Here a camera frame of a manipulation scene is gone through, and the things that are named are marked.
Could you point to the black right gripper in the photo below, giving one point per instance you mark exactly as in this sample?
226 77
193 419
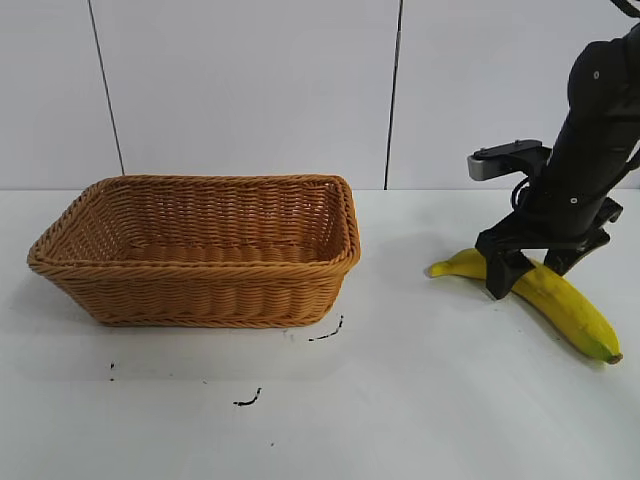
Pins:
575 200

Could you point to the yellow banana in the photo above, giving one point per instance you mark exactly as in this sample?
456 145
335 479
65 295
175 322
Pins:
575 312

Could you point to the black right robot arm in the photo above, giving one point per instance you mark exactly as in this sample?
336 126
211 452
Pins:
605 75

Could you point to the tan woven wicker basket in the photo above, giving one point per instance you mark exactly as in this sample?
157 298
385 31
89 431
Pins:
200 295

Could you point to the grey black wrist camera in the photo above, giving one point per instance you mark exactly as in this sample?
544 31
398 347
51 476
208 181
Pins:
500 160

